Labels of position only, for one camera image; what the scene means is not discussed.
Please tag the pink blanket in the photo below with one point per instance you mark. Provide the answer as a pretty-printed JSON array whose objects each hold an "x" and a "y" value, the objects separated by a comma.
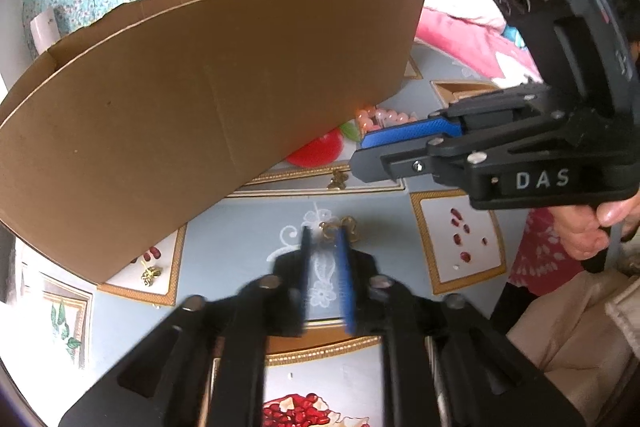
[{"x": 460, "y": 42}]

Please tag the brown cardboard box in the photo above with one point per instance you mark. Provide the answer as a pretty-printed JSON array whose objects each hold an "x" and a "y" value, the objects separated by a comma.
[{"x": 200, "y": 107}]

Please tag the white rolled mat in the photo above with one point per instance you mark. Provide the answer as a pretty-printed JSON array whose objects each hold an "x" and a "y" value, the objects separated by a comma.
[{"x": 47, "y": 29}]

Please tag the person's beige jacket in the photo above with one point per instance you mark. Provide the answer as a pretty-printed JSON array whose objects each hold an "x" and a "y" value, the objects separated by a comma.
[{"x": 560, "y": 347}]

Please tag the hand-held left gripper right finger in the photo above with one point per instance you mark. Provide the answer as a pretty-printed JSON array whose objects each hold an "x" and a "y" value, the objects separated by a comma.
[{"x": 344, "y": 279}]

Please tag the gold earring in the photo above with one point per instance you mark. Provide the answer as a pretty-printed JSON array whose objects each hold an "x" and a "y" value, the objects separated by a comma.
[
  {"x": 340, "y": 227},
  {"x": 150, "y": 274},
  {"x": 340, "y": 179}
]

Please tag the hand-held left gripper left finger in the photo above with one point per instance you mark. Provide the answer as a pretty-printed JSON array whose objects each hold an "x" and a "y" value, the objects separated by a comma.
[{"x": 305, "y": 287}]

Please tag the fruit print tablecloth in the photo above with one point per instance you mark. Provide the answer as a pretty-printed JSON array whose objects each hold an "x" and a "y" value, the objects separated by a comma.
[{"x": 390, "y": 217}]

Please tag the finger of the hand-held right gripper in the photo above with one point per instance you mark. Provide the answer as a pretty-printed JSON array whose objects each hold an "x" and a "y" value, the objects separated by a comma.
[
  {"x": 410, "y": 132},
  {"x": 380, "y": 164}
]

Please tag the person's right hand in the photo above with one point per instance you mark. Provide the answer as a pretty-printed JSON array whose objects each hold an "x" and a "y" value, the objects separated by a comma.
[{"x": 580, "y": 232}]

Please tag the person's black pants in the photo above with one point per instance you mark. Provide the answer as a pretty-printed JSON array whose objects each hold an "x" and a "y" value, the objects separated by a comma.
[{"x": 507, "y": 307}]

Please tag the pink floral cloth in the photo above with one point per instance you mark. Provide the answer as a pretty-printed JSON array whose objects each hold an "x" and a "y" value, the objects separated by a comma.
[{"x": 540, "y": 252}]

